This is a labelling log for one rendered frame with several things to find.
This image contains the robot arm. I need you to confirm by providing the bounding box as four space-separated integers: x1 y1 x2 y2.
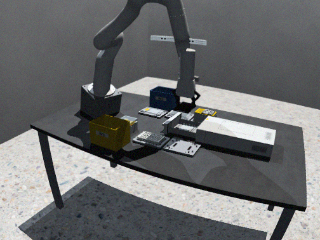
88 0 199 97

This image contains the olive-brown open bin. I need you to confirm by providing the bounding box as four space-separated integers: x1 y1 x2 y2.
89 114 130 152

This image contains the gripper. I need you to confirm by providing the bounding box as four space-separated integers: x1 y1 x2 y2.
172 77 201 109

